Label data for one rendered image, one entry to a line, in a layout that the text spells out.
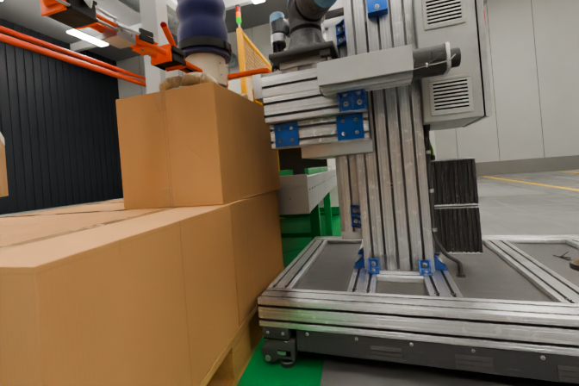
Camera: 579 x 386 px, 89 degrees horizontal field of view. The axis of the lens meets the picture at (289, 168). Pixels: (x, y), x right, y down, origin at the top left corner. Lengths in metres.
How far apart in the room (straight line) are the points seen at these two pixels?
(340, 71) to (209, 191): 0.55
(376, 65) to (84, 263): 0.79
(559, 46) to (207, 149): 11.33
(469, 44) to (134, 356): 1.24
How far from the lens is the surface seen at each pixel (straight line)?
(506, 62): 11.29
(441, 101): 1.16
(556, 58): 11.70
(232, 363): 1.07
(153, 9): 3.09
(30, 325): 0.54
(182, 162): 1.05
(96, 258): 0.57
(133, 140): 1.18
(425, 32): 1.22
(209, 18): 1.40
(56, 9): 0.94
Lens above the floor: 0.64
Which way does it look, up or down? level
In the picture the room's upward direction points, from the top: 5 degrees counter-clockwise
